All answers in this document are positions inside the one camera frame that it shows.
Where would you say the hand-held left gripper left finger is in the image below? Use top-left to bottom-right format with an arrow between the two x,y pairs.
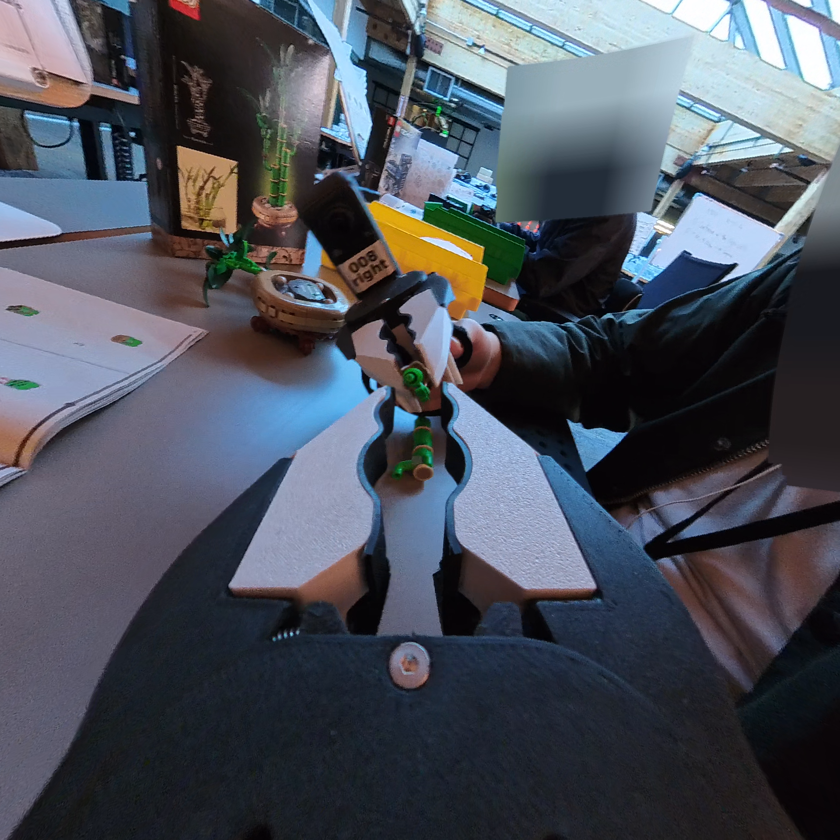
230,386 -> 396,636

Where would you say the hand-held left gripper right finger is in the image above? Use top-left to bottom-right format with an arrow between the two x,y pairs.
433,382 -> 599,636

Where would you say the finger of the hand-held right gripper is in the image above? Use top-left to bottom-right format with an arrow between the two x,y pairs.
402,292 -> 465,389
351,320 -> 404,391

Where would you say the green hooked bamboo stem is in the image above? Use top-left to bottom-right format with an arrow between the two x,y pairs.
402,364 -> 434,413

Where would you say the yellow plastic bin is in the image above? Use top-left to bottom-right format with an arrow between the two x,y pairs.
320,200 -> 490,319

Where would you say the green stem segment tan ring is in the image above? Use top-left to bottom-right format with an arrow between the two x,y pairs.
392,416 -> 436,484

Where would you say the grey desk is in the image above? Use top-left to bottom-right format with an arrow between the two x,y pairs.
0,226 -> 592,840

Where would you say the person's right hand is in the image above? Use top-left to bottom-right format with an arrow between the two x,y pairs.
451,319 -> 504,391

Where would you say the black perforated armrest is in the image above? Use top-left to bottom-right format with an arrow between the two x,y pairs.
532,416 -> 597,492

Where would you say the brown brick-built pot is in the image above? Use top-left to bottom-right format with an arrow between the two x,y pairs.
249,269 -> 352,355

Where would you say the green plastic bin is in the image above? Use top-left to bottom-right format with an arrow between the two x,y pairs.
423,200 -> 527,286

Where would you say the green brick-built plant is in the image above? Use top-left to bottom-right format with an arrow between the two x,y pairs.
202,226 -> 278,308

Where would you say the dark printed cardboard box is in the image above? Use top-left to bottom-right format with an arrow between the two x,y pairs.
134,0 -> 337,266

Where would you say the person's grey shirt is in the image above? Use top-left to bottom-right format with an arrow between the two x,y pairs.
613,453 -> 840,693

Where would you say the black office chair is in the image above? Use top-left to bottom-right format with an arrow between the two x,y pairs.
635,251 -> 739,311

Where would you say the instruction booklet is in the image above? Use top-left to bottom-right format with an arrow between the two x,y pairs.
0,266 -> 210,488

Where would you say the whiteboard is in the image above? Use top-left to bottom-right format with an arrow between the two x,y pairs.
650,193 -> 786,271

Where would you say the thin white cord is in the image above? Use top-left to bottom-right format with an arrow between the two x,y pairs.
640,462 -> 785,521

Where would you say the black lanyard strap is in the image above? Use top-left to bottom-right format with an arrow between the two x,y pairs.
643,478 -> 840,562

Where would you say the wooden post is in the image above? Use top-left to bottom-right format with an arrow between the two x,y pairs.
773,167 -> 831,238

